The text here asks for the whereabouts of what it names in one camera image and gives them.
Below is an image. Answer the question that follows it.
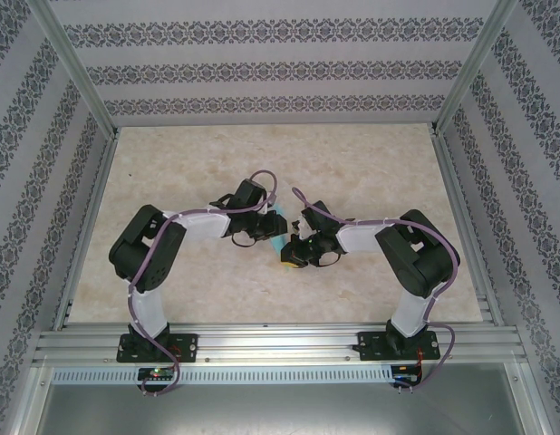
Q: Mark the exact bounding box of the light blue cloth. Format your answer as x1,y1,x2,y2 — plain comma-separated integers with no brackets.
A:
269,203,294,273

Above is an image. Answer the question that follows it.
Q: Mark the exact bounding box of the grey metal shelf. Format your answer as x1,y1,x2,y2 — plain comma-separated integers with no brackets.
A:
33,383,542,435

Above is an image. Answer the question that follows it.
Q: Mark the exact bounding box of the thin black cable loop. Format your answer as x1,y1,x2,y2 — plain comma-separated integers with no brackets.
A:
314,251,345,270
231,229,259,248

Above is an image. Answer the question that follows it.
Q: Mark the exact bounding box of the aluminium mounting rail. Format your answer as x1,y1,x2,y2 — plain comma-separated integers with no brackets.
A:
34,322,522,364

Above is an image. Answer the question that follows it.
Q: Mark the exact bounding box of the slotted grey cable duct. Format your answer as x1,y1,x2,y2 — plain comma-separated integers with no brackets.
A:
51,365,395,385

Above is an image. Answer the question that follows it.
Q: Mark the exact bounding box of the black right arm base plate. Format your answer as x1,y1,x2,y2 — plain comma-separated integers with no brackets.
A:
357,330,441,362

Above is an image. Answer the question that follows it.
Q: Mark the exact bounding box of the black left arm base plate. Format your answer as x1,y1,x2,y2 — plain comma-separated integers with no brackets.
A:
116,333,199,363

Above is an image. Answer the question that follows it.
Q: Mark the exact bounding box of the aluminium side rail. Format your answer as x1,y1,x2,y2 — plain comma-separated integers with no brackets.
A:
52,130,121,331
431,133,507,326

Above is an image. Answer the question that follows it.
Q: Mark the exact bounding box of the aluminium frame post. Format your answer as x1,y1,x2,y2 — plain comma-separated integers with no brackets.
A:
431,0,520,137
24,0,121,140

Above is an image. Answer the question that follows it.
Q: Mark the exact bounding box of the aluminium lower frame bar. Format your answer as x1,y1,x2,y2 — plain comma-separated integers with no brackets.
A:
7,364,54,435
506,363,556,435

